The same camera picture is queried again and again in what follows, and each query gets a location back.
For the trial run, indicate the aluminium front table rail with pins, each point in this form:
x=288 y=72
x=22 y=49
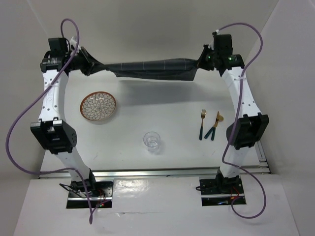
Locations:
x=179 y=172

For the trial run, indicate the gold fork green handle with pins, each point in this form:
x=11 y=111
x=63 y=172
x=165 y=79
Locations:
x=203 y=115

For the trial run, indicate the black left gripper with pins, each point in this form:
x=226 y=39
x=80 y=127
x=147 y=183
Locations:
x=91 y=65

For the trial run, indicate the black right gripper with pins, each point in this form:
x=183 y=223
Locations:
x=201 y=63

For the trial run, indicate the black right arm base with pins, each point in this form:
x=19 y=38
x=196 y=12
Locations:
x=218 y=192

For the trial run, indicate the gold spoon green handle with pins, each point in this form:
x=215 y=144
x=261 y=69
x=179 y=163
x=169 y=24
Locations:
x=212 y=131

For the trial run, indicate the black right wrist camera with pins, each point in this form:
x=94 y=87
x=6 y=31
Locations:
x=223 y=44

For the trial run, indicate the gold knife green handle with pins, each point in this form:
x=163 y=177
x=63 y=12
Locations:
x=208 y=133

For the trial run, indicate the dark checked cloth napkin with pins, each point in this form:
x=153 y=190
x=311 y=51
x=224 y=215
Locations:
x=166 y=70

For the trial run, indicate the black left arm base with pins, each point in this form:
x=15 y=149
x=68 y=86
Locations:
x=101 y=197

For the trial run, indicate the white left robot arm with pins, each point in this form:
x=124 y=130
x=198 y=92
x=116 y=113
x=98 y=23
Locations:
x=51 y=130

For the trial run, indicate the aluminium right side rail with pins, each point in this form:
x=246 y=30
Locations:
x=262 y=155

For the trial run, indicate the floral plate orange rim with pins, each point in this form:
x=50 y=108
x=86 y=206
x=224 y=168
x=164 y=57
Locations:
x=98 y=106

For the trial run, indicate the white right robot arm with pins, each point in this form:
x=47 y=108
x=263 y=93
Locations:
x=249 y=124

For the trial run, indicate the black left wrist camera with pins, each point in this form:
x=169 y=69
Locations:
x=58 y=45

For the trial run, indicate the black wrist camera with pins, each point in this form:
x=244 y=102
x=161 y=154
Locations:
x=58 y=45
x=223 y=44

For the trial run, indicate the clear plastic cup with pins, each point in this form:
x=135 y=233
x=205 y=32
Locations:
x=152 y=141

